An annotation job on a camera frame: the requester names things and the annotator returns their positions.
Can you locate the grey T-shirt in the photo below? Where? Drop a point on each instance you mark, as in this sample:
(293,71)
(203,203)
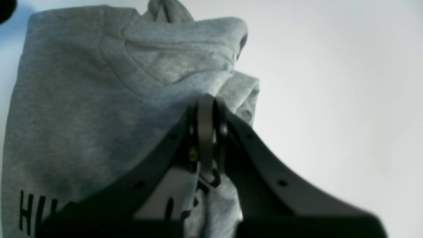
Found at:
(97,88)

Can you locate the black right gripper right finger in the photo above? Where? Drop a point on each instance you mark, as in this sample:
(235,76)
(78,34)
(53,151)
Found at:
(275,201)

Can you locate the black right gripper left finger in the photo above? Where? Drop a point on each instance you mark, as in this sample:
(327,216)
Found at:
(154,198)

